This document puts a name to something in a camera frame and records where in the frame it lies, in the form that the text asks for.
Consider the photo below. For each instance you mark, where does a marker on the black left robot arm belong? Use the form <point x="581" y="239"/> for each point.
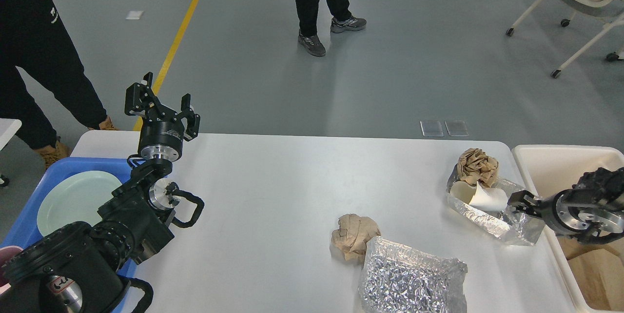
<point x="166" y="203"/>

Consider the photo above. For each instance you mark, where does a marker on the pink mug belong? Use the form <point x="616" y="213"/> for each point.
<point x="7" y="253"/>

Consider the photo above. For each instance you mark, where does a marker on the light green plate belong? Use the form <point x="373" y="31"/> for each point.
<point x="76" y="198"/>

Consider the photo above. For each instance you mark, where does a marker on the white plastic bin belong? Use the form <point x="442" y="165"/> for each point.
<point x="548" y="169"/>

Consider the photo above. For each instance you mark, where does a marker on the lying white paper cup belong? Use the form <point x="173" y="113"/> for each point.
<point x="488" y="199"/>

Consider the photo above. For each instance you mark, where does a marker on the blue plastic tray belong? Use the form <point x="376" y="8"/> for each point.
<point x="44" y="186"/>

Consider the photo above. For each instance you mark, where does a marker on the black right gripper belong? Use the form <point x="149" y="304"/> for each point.
<point x="554" y="210"/>

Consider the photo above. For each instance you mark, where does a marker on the brown paper bag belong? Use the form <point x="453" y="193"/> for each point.
<point x="600" y="275"/>

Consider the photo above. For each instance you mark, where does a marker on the crumpled paper ball right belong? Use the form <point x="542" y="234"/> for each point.
<point x="475" y="166"/>

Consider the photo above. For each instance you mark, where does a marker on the silver foil bubble bag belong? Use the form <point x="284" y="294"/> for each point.
<point x="400" y="279"/>

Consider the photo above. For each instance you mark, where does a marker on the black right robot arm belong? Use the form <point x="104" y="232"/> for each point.
<point x="590" y="212"/>

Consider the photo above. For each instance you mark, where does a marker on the brown paper ball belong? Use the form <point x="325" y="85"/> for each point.
<point x="353" y="234"/>

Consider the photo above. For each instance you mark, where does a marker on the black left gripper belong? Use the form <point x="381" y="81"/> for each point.
<point x="160" y="138"/>

